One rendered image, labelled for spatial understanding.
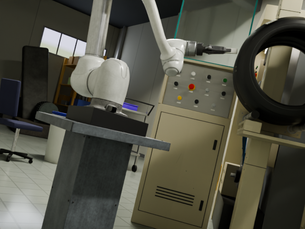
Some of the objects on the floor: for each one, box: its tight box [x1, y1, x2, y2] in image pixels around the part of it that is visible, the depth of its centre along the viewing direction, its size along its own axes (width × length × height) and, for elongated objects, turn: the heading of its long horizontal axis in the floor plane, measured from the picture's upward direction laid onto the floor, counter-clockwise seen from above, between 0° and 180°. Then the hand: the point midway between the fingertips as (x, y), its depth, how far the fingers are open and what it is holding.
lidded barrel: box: [44, 111, 67, 164], centre depth 453 cm, size 53×53×64 cm
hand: (231, 51), depth 198 cm, fingers closed
